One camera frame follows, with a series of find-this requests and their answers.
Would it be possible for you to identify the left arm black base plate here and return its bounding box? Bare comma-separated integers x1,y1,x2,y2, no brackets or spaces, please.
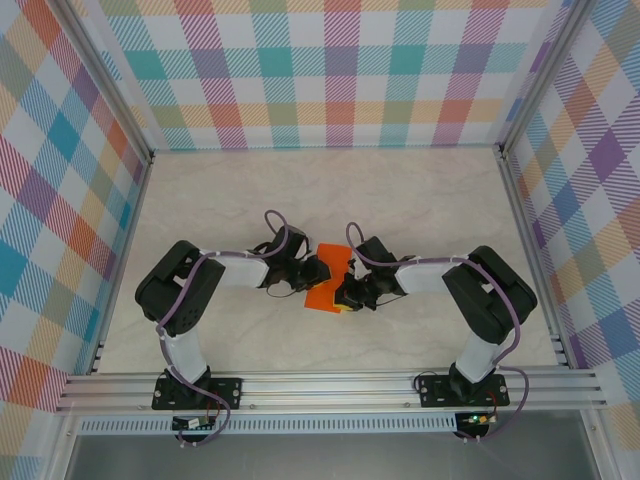
152,377,244,411

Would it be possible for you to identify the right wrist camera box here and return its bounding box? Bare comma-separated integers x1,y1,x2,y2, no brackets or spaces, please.
355,238,399,274

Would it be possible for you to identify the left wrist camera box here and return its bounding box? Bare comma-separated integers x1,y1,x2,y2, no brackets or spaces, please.
272,225,314,262

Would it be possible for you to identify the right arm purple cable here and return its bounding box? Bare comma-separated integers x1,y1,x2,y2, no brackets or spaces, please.
345,222,532,444

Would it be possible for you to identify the black circuit board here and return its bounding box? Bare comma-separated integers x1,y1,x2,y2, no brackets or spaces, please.
172,415,216,431

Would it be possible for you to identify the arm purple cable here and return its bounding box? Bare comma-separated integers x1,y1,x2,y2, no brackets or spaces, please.
345,222,532,444
155,209,296,448

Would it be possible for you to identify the grey metal sheet panel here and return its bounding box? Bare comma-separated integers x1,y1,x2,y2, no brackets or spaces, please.
64,432,601,480

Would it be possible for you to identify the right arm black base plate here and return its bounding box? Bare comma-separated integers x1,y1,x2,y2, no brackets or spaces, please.
418,375,511,409

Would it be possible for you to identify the aluminium mounting rail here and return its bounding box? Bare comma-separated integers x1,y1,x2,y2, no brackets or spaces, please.
54,368,609,414

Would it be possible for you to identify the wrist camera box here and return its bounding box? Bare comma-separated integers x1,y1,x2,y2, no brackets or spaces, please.
272,225,314,262
355,238,399,274

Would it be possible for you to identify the aluminium frame post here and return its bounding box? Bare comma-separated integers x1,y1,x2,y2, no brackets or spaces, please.
49,0,154,166
497,0,596,159

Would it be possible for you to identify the orange paper sheet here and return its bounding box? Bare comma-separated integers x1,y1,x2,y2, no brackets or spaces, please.
304,243,354,315

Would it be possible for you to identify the slotted grey cable duct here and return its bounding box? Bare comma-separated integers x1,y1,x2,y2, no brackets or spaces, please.
79,413,459,435

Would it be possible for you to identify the aluminium table side rail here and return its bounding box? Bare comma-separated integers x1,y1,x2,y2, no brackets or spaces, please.
87,152,155,376
497,144,574,371

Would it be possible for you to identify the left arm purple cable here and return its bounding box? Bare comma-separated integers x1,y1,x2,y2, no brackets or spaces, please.
155,209,296,448

